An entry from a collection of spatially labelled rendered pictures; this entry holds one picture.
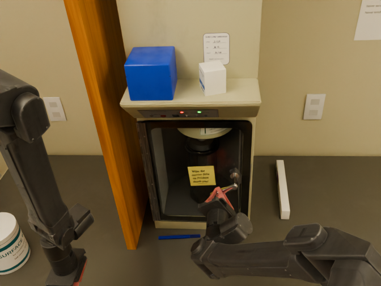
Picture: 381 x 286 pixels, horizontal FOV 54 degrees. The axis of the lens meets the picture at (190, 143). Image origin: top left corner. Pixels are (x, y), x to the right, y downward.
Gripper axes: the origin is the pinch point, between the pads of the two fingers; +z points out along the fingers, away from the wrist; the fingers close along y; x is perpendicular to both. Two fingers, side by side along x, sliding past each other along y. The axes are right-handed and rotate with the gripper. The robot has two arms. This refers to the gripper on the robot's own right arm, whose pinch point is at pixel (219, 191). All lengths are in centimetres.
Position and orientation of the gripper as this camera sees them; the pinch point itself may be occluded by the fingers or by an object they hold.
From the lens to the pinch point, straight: 108.8
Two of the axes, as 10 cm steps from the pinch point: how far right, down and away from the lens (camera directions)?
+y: -5.8, -6.8, -4.5
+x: -8.1, 4.1, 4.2
